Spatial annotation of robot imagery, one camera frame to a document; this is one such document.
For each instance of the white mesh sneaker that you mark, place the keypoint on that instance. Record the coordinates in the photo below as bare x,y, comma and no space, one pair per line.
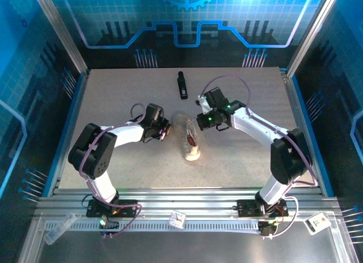
190,144

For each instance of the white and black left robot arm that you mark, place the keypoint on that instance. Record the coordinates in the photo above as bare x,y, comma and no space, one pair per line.
99,158

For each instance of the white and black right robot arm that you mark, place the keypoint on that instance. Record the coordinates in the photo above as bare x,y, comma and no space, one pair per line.
286,158

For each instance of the black bottle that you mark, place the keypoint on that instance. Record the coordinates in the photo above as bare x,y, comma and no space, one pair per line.
182,85

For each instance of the small white clock card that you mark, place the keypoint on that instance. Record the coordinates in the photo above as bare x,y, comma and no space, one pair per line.
177,219

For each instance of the clear plastic box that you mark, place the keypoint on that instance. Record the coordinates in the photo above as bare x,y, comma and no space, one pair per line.
58,228

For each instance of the white device with red mark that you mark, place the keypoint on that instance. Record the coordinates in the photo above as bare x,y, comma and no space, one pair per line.
317,223

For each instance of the aluminium frame rail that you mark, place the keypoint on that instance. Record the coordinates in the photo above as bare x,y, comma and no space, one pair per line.
184,199

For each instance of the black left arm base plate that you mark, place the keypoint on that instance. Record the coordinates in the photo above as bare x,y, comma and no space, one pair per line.
127,207

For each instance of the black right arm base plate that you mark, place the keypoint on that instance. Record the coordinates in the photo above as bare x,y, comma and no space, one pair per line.
246,207

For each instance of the aluminium frame post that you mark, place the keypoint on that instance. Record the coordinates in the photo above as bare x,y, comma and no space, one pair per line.
312,33
61,33

